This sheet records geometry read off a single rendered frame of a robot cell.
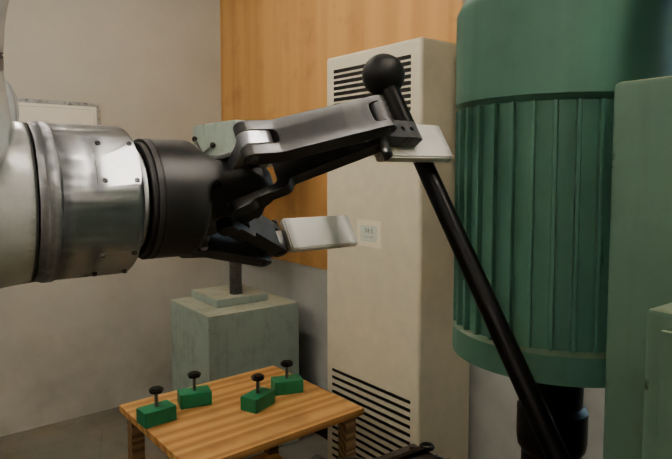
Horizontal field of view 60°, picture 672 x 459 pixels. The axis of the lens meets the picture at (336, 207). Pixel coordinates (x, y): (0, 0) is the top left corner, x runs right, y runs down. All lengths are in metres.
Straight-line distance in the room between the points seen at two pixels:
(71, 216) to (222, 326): 2.41
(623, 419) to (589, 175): 0.17
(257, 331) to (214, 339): 0.22
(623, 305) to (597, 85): 0.15
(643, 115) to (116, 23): 3.30
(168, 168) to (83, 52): 3.14
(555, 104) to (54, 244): 0.34
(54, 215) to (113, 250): 0.04
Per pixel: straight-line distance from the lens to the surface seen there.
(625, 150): 0.43
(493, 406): 2.33
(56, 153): 0.33
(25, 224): 0.32
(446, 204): 0.43
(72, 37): 3.48
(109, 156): 0.34
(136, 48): 3.58
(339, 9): 2.85
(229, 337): 2.75
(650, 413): 0.31
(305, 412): 2.11
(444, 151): 0.43
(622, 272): 0.44
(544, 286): 0.47
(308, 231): 0.50
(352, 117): 0.36
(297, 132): 0.36
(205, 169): 0.36
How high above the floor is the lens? 1.36
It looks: 4 degrees down
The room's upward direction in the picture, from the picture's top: straight up
